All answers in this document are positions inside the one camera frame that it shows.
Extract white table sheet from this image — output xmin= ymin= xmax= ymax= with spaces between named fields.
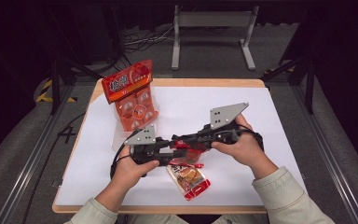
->
xmin=55 ymin=86 xmax=307 ymax=207

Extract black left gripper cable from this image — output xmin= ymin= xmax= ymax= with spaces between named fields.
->
xmin=109 ymin=130 xmax=140 ymax=180

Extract bundle of floor cables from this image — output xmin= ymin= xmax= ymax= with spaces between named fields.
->
xmin=123 ymin=25 xmax=175 ymax=51

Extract grey metal stand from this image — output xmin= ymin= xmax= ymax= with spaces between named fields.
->
xmin=171 ymin=5 xmax=260 ymax=71

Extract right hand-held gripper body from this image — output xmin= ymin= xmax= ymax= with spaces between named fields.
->
xmin=200 ymin=102 xmax=250 ymax=145

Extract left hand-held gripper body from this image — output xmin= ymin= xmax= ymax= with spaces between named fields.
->
xmin=123 ymin=123 xmax=172 ymax=166

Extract person's left hand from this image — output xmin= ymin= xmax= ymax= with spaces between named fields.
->
xmin=111 ymin=146 xmax=161 ymax=191

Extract aluminium floor rail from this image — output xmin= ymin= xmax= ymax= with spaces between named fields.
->
xmin=0 ymin=85 xmax=76 ymax=224
xmin=291 ymin=85 xmax=358 ymax=224

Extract red snack packet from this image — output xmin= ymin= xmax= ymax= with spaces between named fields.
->
xmin=166 ymin=163 xmax=212 ymax=202

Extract orange seasoning block packet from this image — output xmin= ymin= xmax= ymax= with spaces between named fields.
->
xmin=101 ymin=59 xmax=159 ymax=133

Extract wooden table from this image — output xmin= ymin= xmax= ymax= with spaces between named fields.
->
xmin=51 ymin=77 xmax=273 ymax=215

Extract person's right hand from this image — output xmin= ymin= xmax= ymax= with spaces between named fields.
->
xmin=212 ymin=113 xmax=265 ymax=171

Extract yellow and black floor tape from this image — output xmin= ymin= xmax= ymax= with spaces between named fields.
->
xmin=34 ymin=78 xmax=77 ymax=104

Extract black tripod stand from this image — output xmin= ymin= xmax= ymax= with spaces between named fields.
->
xmin=49 ymin=55 xmax=105 ymax=116
xmin=260 ymin=57 xmax=317 ymax=115

